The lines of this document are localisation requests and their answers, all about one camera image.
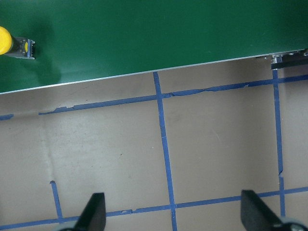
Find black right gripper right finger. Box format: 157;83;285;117
241;190;288;231

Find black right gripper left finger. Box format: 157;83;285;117
73;192;106;231

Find yellow push button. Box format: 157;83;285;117
0;26;36;60

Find green conveyor belt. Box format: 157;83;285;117
0;0;308;93

